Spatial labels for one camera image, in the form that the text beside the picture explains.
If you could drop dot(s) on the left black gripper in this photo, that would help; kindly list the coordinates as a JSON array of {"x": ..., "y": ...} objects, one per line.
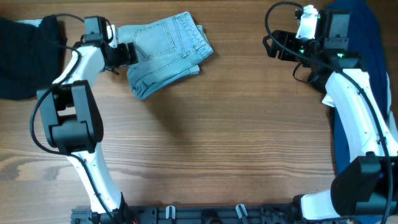
[{"x": 124, "y": 58}]

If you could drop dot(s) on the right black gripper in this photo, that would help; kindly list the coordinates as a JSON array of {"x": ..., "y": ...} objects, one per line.
[{"x": 289, "y": 38}]

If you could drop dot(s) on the light blue denim shorts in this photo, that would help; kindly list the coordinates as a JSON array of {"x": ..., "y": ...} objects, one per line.
[{"x": 167, "y": 50}]

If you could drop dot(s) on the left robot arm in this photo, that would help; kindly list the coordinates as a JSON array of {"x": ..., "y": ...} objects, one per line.
[{"x": 66, "y": 120}]

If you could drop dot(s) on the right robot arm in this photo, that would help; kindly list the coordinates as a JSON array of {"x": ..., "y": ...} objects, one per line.
[{"x": 342, "y": 49}]

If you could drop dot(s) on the white garment at right edge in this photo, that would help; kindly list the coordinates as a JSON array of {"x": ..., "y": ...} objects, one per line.
[{"x": 392, "y": 109}]

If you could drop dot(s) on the dark blue garment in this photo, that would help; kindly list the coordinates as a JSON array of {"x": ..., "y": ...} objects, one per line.
[{"x": 364, "y": 37}]

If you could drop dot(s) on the white cloth under black garment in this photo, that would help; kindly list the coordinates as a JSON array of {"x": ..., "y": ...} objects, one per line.
[{"x": 34, "y": 22}]

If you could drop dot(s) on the black folded garment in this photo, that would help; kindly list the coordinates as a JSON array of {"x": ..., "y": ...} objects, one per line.
[{"x": 29, "y": 60}]

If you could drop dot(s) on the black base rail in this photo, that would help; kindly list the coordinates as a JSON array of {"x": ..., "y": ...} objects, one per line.
[{"x": 262, "y": 214}]

